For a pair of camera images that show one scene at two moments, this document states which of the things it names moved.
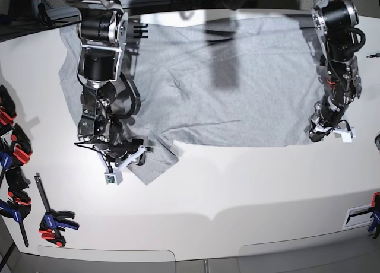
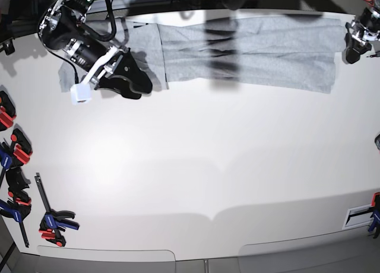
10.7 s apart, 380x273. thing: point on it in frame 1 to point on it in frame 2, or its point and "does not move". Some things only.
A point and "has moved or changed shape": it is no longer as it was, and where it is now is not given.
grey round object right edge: [377, 141] does not move
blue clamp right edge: [374, 227] does not move
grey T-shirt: [236, 82] has moved or changed shape
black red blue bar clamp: [19, 206] does not move
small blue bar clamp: [49, 225] does not move
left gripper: [329, 116] to [367, 29]
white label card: [358, 216] does not move
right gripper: [123, 152] to [97, 62]
